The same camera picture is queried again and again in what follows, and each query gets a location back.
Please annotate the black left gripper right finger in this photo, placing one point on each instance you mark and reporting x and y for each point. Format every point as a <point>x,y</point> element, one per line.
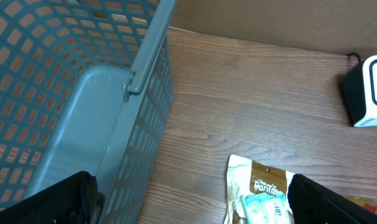
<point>311,202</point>

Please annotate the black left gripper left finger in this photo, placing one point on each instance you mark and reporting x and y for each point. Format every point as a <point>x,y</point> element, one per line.
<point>72,200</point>

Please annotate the teal pack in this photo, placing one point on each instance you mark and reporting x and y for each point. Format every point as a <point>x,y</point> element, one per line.
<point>266,209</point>

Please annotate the clear bottle silver cap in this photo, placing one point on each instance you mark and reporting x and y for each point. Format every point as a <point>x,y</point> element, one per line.
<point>367,203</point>

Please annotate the brown white snack bag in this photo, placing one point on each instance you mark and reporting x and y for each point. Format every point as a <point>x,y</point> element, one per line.
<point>246,177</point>

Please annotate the white barcode scanner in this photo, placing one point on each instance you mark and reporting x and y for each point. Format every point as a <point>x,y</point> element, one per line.
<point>360,91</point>

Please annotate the grey plastic shopping basket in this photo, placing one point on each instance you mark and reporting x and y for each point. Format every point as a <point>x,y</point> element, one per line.
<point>84,86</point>

